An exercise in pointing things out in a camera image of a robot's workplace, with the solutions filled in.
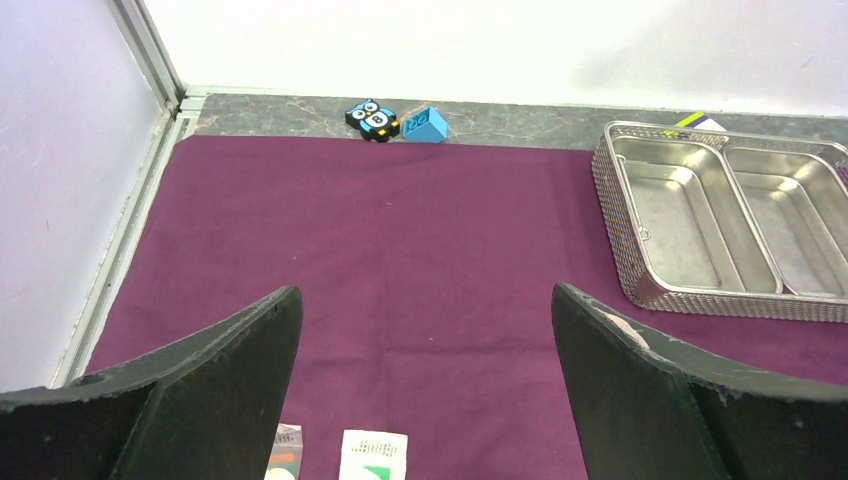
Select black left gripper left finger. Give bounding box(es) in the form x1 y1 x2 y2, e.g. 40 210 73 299
1 287 304 479

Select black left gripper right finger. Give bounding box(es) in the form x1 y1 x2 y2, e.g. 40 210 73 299
551 283 847 479

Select suture packet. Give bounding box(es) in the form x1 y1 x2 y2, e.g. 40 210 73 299
338 429 408 480

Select metal mesh instrument tray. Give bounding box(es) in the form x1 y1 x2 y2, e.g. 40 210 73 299
592 121 847 323

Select purple cloth wrap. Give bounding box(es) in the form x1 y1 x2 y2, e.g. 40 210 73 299
88 135 847 479

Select steel left inner pan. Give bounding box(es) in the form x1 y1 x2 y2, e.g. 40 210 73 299
612 136 781 294

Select steel pan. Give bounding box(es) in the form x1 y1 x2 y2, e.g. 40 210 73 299
612 136 781 294
724 147 847 299

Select steel right inner pan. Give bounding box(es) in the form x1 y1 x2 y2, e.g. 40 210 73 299
724 147 847 299

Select black blue toy car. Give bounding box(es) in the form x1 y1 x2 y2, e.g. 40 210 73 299
345 99 400 143

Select blue toy block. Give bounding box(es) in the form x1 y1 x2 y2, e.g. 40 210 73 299
402 106 448 143

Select aluminium corner frame rail left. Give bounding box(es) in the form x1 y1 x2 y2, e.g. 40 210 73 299
50 1 187 388

